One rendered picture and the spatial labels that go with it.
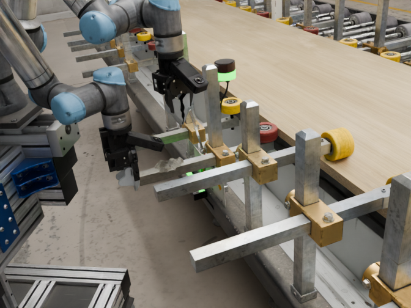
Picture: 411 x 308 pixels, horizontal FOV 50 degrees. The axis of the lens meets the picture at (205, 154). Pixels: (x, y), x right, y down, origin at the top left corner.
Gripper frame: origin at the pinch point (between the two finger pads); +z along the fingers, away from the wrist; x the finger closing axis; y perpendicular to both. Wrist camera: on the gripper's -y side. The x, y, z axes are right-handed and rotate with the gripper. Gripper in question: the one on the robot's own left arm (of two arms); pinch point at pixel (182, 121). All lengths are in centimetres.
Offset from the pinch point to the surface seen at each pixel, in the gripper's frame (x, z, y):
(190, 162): 0.1, 12.8, -1.7
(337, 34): -141, 12, 43
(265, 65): -71, 9, 32
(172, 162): 5.2, 11.5, 0.3
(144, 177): 13.7, 13.5, 2.6
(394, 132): -45, 8, -40
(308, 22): -153, 11, 70
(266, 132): -21.5, 8.0, -12.5
